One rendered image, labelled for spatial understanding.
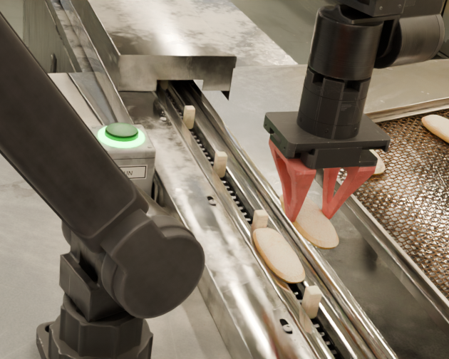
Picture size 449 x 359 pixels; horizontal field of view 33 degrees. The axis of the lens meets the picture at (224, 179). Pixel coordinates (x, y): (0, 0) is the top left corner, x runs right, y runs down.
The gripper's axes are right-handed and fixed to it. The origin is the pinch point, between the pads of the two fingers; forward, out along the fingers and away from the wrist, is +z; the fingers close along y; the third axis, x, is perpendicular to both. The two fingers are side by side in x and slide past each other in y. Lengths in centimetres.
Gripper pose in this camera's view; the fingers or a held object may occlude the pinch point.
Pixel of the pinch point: (309, 210)
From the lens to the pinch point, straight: 74.4
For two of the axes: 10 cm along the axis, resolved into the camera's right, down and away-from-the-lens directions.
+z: -1.2, 8.7, 4.8
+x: 3.2, 4.9, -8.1
